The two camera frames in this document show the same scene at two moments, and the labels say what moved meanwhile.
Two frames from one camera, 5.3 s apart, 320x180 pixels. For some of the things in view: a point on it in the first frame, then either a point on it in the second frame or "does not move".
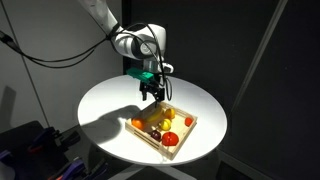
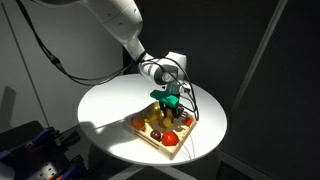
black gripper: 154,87 -> 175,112
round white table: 103,117 does not move
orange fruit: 138,123 does not move
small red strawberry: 188,121 does not move
